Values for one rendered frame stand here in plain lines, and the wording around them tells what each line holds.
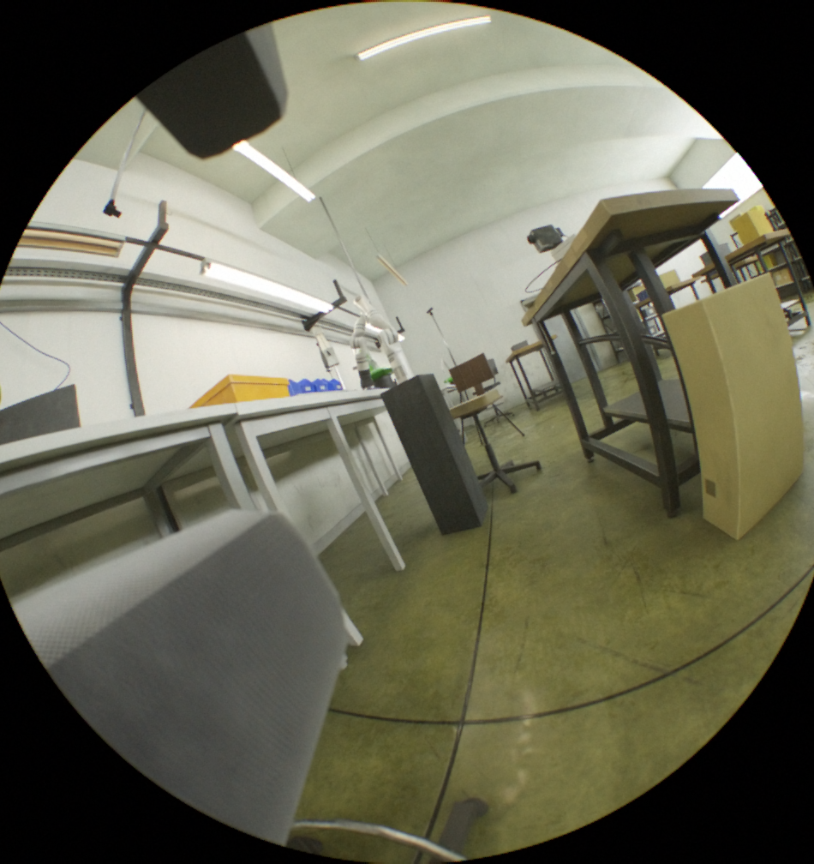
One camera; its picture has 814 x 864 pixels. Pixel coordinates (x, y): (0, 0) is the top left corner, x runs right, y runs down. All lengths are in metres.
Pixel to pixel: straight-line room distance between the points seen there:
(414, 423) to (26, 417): 1.83
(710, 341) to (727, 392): 0.13
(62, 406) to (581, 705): 1.81
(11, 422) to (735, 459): 2.31
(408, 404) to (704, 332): 1.28
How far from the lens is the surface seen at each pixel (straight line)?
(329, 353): 1.58
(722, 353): 0.83
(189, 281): 2.38
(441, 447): 1.45
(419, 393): 1.44
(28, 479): 0.73
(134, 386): 1.87
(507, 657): 0.86
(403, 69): 4.16
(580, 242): 0.99
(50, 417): 1.43
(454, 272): 7.16
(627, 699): 0.73
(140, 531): 1.67
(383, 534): 1.41
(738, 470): 0.92
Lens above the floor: 0.66
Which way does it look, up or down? 2 degrees down
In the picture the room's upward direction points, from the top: 23 degrees counter-clockwise
